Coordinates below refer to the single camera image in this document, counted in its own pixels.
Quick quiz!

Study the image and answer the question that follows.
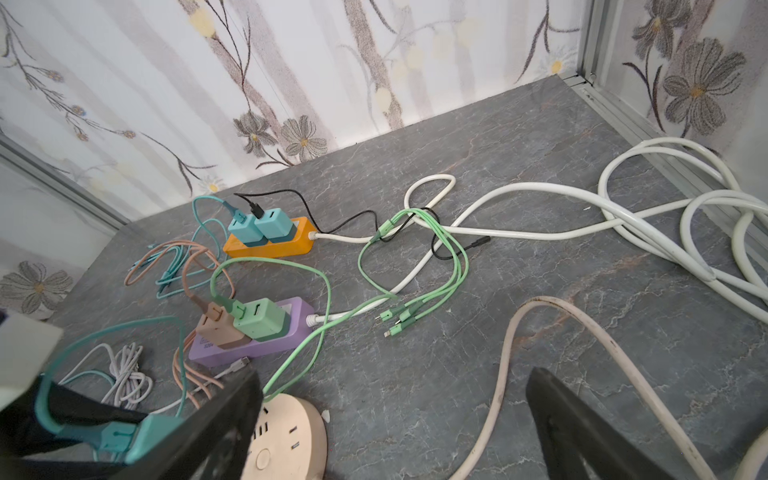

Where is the black charging cable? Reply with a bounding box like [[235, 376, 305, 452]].
[[233, 189, 493, 262]]

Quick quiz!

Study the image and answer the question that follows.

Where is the pink charger plug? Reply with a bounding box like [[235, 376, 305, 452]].
[[195, 302, 251, 350]]

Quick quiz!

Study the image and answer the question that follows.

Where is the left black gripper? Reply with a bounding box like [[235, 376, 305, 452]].
[[0, 371, 151, 480]]

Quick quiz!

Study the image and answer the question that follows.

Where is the purple power strip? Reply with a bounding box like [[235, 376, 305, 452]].
[[188, 297, 315, 368]]

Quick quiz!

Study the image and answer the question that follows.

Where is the pink charging cable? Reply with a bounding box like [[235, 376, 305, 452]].
[[123, 239, 253, 410]]

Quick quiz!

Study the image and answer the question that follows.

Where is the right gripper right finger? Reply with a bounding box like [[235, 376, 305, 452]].
[[526, 367, 671, 479]]

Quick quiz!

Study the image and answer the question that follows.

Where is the teal charger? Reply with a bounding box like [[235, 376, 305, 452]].
[[124, 414, 184, 465]]

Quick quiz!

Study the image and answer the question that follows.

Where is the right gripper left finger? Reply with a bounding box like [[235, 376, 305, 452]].
[[111, 371, 264, 480]]

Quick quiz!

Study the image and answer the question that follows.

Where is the pink round power strip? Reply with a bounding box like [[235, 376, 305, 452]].
[[241, 393, 328, 480]]

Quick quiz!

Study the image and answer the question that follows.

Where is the green charger plug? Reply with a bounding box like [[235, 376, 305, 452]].
[[231, 298, 290, 342]]

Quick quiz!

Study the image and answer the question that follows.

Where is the teal USB charger plug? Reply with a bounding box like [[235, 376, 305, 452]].
[[228, 212, 268, 247]]

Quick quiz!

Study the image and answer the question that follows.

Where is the light green charging cable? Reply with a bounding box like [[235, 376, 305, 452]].
[[209, 207, 472, 400]]

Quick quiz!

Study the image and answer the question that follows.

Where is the white charging cable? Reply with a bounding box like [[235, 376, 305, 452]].
[[58, 341, 251, 416]]

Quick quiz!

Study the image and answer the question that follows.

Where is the white power cords bundle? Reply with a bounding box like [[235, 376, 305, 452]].
[[305, 136, 768, 480]]

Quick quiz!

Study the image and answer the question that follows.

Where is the orange power strip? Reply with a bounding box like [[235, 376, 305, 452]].
[[223, 217, 317, 259]]

